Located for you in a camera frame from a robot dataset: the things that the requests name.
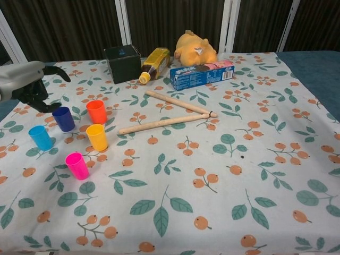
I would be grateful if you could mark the yellow plush toy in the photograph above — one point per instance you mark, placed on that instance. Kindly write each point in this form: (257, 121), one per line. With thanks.
(194, 51)

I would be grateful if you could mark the light blue plastic cup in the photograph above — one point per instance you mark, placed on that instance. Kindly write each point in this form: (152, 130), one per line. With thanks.
(42, 140)

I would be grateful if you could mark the yellow label tea bottle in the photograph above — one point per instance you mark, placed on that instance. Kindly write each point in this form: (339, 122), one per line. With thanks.
(156, 62)

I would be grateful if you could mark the blue cookie box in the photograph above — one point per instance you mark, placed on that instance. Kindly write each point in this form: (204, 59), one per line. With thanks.
(199, 77)

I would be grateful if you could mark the dark folding screen panel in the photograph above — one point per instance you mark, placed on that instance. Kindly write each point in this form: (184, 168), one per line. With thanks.
(318, 24)
(66, 26)
(257, 24)
(172, 18)

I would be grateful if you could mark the black cardboard box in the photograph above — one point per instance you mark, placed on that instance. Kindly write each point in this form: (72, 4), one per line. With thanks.
(125, 67)

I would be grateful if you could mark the pink plastic cup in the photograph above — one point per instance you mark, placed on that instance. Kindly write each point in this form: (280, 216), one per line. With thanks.
(78, 168)

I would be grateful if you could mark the black rubber band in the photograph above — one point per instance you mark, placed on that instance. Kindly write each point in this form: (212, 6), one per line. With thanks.
(212, 114)

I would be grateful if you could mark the wooden drumstick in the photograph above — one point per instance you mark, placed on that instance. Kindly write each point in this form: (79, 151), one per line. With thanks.
(159, 123)
(175, 101)

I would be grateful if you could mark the yellow plastic cup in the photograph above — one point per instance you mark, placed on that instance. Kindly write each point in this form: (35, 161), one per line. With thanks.
(97, 139)

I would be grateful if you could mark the orange plastic cup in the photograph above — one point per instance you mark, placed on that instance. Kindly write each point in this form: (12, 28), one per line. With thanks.
(97, 112)

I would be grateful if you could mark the dark blue plastic cup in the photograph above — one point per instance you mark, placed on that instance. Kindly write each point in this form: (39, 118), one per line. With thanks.
(64, 120)

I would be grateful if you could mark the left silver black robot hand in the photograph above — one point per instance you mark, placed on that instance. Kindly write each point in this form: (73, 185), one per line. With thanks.
(21, 77)

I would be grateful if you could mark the floral fruit print tablecloth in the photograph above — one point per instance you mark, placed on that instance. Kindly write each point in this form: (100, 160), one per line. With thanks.
(186, 180)

